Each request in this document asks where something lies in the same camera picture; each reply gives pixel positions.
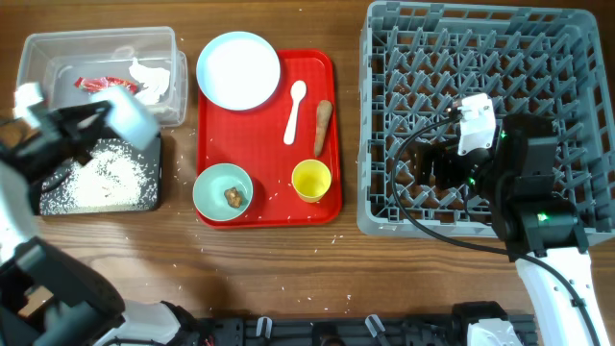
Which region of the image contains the red snack wrapper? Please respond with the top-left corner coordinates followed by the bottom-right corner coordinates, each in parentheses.
top-left (74, 77), bottom-right (138, 94)

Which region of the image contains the light blue bowl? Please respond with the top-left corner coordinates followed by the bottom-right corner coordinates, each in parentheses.
top-left (89, 86), bottom-right (160, 150)

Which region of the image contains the white rice pile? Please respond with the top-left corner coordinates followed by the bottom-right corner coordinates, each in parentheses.
top-left (40, 138), bottom-right (160, 215)

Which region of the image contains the white napkin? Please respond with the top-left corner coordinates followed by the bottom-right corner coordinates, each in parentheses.
top-left (129, 58), bottom-right (171, 106)

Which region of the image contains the brown carrot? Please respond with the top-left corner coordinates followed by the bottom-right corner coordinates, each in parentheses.
top-left (313, 100), bottom-right (333, 157)

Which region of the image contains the yellow plastic cup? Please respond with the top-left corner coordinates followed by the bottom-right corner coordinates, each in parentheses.
top-left (291, 160), bottom-right (332, 203)

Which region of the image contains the mint green bowl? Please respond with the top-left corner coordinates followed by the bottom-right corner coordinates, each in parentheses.
top-left (192, 163), bottom-right (254, 222)

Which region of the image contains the brown food scrap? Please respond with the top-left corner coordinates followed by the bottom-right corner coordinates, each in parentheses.
top-left (224, 187), bottom-right (243, 209)

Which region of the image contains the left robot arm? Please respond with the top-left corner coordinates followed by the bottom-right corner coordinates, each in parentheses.
top-left (1, 83), bottom-right (213, 345)

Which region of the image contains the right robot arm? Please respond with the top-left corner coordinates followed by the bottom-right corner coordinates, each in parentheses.
top-left (408, 114), bottom-right (609, 345)

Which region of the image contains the grey dishwasher rack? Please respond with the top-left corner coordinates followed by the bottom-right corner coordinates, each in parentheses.
top-left (357, 1), bottom-right (614, 244)

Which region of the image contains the clear plastic bin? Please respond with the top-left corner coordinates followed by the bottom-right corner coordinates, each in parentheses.
top-left (16, 27), bottom-right (188, 128)

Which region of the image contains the black plastic tray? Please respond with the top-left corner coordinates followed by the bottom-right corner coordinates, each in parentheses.
top-left (37, 125), bottom-right (163, 217)

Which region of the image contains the red serving tray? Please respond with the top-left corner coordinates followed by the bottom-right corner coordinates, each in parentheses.
top-left (196, 50), bottom-right (343, 229)

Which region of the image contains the white plastic spoon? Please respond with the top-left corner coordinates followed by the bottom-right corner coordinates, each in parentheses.
top-left (283, 80), bottom-right (307, 145)

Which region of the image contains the light blue plate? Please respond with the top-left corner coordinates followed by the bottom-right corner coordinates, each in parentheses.
top-left (196, 31), bottom-right (282, 111)

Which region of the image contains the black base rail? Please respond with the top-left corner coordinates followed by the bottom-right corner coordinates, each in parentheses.
top-left (200, 302), bottom-right (539, 346)

